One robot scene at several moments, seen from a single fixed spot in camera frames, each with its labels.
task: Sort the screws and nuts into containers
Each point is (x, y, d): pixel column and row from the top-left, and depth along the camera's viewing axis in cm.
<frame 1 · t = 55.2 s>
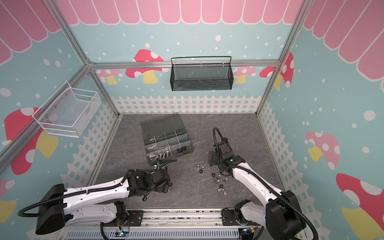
left hand: (159, 184, 80), fingers open
right hand: (216, 156, 86), fingers open
green plastic compartment organizer box: (166, 139, 102), point 5 cm above the table
silver hex bolt in box: (160, 155, 97), point 2 cm above the table
silver hex bolt large: (167, 153, 99), point 2 cm above the table
black hex bolt: (178, 149, 101), point 2 cm above the table
silver hex nut: (198, 166, 93), on the table
silver hex nut 2: (202, 167, 93), on the table
black hex nut: (201, 171, 91), on the table
silver hex nut 3: (219, 172, 72), point 20 cm above the table
silver hex nut 4: (218, 180, 87), on the table
black hex nut 2: (213, 175, 91), on the table

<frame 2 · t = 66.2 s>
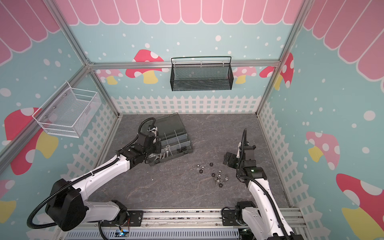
left hand: (158, 144, 86), fingers closed
right hand: (230, 157, 82), fingers open
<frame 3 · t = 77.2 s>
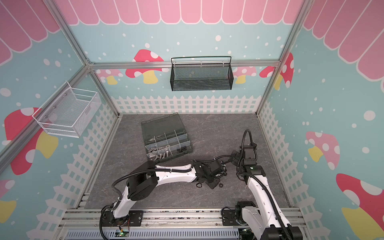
left hand: (213, 182, 86), fingers closed
right hand: (238, 157, 84), fingers open
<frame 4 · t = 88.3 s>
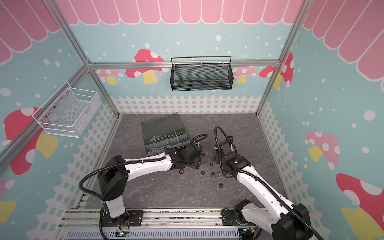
left hand: (194, 161, 87), fingers open
right hand: (220, 154, 82), fingers open
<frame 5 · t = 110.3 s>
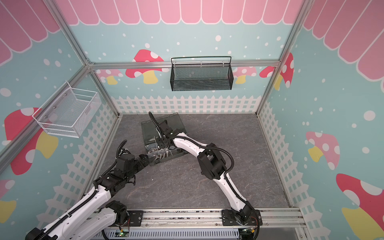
left hand: (142, 162, 84), fingers open
right hand: (160, 141, 95), fingers open
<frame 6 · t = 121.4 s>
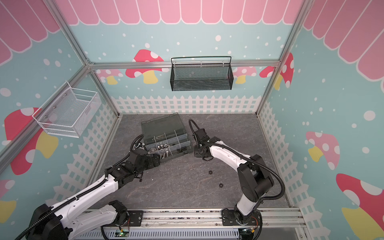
left hand: (152, 160, 84), fingers open
right hand: (198, 152, 90), fingers closed
